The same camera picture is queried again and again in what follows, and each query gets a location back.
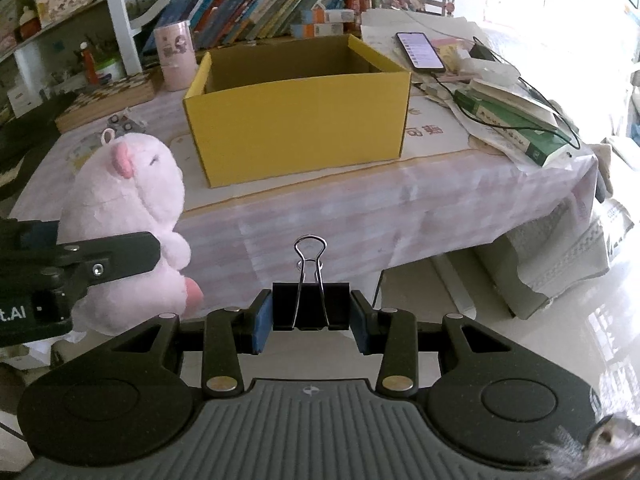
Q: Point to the green book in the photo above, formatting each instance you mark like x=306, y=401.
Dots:
x=535, y=147

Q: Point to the black smartphone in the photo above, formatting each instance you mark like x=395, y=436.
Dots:
x=420, y=51

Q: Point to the pink printed cup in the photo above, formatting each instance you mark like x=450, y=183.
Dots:
x=175, y=57

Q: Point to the row of books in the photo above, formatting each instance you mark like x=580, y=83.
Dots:
x=250, y=10

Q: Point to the black binder clip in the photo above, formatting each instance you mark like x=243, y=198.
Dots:
x=285, y=305

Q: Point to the white cloth bag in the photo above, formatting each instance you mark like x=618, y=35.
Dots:
x=550, y=260

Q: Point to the pink plush pig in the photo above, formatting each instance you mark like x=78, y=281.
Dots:
x=125, y=185

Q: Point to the red glue bottle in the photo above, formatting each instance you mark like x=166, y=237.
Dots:
x=90, y=65

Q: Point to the open white book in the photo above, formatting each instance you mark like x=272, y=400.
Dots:
x=515, y=102

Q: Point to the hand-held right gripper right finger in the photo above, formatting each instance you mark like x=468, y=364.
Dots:
x=359, y=322

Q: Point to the stack of white papers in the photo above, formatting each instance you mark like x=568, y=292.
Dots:
x=400, y=22

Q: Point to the yellow cardboard box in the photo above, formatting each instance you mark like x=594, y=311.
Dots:
x=300, y=125

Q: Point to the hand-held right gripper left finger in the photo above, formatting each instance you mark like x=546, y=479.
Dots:
x=263, y=322

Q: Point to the white bookshelf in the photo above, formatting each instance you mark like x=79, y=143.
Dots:
x=120, y=20

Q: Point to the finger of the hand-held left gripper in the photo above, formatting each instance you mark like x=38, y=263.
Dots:
x=125, y=255
x=30, y=235

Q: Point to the checkered wooden chess box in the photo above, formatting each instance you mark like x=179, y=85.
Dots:
x=110, y=97

